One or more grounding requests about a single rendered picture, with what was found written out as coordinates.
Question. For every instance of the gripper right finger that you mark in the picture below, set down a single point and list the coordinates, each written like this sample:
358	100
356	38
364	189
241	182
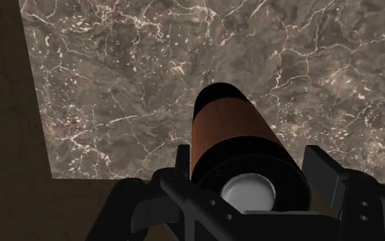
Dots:
355	197

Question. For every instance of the brown and black cylinder bottle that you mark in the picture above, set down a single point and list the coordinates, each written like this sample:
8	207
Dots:
235	140

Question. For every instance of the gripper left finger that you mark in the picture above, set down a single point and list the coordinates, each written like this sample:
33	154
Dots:
178	197

